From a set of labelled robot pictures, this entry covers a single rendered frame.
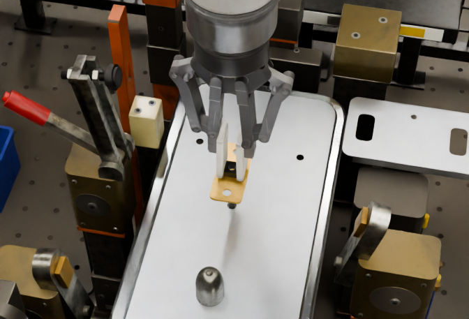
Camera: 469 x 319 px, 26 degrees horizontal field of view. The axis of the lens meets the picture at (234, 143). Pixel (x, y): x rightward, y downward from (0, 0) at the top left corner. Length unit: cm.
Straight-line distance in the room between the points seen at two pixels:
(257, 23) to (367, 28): 43
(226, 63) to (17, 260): 33
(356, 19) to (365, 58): 6
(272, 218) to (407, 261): 18
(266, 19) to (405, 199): 42
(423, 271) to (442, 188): 51
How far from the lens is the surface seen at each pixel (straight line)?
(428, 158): 131
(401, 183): 130
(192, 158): 129
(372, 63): 135
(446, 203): 164
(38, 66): 182
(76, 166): 123
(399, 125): 133
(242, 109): 107
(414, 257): 117
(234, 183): 118
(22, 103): 118
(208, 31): 95
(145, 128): 126
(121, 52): 120
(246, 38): 95
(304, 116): 133
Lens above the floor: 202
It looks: 52 degrees down
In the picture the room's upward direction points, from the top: straight up
